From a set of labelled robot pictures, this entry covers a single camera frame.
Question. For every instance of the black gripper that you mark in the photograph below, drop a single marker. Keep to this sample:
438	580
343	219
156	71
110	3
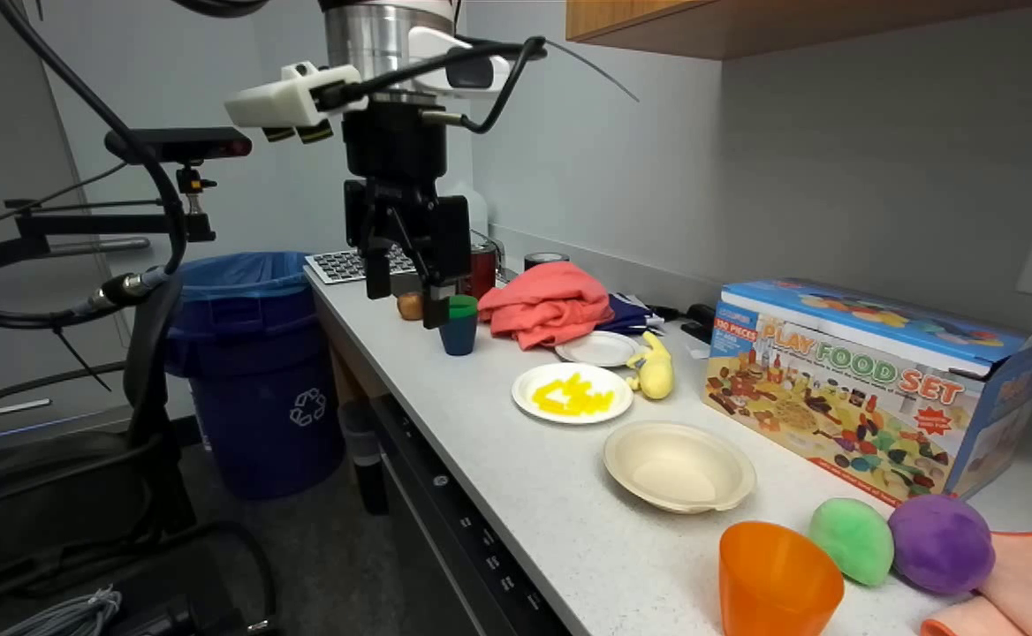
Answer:
398	154

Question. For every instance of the green plush ball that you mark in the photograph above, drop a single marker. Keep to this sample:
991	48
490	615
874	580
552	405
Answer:
856	538

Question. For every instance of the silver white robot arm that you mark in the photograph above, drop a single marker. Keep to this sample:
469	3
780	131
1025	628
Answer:
372	38

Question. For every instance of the white plate with yellow pieces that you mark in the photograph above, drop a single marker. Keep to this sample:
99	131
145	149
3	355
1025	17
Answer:
570	395

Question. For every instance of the small empty white plate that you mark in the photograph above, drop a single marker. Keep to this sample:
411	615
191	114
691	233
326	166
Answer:
602	352

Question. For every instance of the yellow plush toy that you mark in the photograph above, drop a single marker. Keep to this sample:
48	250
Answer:
652	369

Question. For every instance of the beige plate bowl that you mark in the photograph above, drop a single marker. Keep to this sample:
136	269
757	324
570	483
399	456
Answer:
678	469

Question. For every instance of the purple plush ball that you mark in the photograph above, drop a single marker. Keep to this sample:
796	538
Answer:
940	544

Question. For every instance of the green and blue stacked cups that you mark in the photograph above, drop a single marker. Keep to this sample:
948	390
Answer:
459	326

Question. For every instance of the keyboard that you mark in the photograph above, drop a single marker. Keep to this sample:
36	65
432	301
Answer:
343	268

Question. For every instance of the coral red towel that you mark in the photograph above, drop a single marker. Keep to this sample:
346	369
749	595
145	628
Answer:
546	304

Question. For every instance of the blue recycling bin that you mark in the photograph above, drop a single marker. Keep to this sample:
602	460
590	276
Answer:
249	342

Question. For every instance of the dark blue packet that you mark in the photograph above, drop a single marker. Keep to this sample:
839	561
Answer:
631	317

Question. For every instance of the wooden upper cabinet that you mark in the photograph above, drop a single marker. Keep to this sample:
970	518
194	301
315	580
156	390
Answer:
728	30

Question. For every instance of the orange plastic cup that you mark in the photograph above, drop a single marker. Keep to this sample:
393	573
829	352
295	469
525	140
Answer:
771	580

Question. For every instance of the play food set box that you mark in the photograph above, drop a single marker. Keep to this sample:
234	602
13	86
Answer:
881	395

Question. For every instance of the pink cloth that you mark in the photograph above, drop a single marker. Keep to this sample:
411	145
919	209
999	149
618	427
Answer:
1002	607

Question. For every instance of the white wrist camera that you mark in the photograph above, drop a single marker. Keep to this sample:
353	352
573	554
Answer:
298	103

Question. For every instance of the black camera on stand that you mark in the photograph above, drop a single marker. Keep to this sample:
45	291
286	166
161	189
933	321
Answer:
178	142

